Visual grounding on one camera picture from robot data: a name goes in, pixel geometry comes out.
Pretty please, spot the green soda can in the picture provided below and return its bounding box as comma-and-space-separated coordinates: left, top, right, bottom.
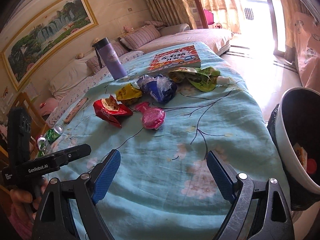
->
44, 124, 63, 144

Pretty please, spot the purple thermos bottle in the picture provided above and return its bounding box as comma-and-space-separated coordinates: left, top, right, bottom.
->
92, 37, 127, 80

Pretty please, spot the red picture book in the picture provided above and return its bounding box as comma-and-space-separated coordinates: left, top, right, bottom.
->
148, 45, 201, 73

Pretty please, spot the wooden stick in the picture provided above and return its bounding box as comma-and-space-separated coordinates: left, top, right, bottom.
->
63, 98, 88, 124

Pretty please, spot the striped pink pillow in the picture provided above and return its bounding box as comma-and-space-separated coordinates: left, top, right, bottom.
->
124, 25, 161, 50

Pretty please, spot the blue plastic bag wrapper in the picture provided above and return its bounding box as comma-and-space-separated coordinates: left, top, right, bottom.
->
137, 74, 177, 104

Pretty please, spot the black round trash bin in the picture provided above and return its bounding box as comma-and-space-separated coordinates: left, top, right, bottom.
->
267, 87, 319, 211

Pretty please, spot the red cylindrical can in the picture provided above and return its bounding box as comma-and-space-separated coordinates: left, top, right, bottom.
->
306, 158, 317, 175

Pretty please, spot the red snack wrapper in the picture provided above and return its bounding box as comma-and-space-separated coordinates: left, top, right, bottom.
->
93, 95, 133, 128

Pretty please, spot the framed landscape painting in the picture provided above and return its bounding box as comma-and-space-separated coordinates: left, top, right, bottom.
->
1, 0, 98, 90

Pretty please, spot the person's left hand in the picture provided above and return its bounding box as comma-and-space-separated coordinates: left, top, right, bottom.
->
9, 189, 42, 231

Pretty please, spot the beige curtain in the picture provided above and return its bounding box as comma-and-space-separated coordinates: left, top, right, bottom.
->
146, 0, 197, 29

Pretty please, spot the pink heart pattern cover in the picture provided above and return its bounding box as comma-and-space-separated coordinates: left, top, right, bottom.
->
291, 12, 320, 92

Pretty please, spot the pink glitter wrapper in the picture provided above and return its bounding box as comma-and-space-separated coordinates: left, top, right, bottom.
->
135, 102, 165, 130

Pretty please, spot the yellow snack wrapper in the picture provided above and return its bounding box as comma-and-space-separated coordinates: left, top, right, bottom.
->
116, 83, 143, 106

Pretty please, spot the light blue floral tablecloth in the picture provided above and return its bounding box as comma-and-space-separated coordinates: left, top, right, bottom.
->
53, 42, 290, 239

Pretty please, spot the green snack wrapper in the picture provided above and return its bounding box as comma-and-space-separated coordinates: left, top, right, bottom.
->
168, 67, 231, 92

